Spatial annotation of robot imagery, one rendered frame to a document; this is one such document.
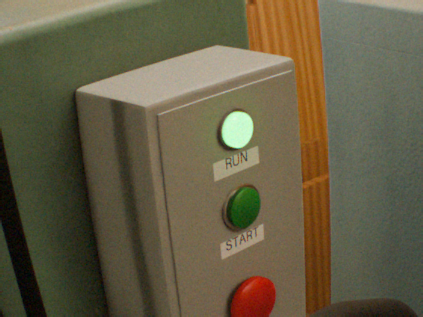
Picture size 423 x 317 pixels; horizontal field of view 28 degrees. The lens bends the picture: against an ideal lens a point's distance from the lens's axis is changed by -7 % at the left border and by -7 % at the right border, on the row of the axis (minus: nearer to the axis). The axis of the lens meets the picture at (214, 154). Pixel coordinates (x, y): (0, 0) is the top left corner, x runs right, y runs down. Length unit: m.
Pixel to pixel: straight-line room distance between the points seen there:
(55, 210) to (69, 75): 0.07
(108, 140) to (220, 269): 0.09
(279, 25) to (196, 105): 1.81
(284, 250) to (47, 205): 0.13
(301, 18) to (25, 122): 1.87
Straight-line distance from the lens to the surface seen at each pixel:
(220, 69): 0.45
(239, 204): 0.44
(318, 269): 2.25
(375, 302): 0.63
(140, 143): 0.41
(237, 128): 0.43
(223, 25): 0.51
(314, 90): 2.32
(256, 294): 0.46
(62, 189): 0.45
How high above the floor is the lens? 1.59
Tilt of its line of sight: 20 degrees down
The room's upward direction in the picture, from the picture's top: 5 degrees counter-clockwise
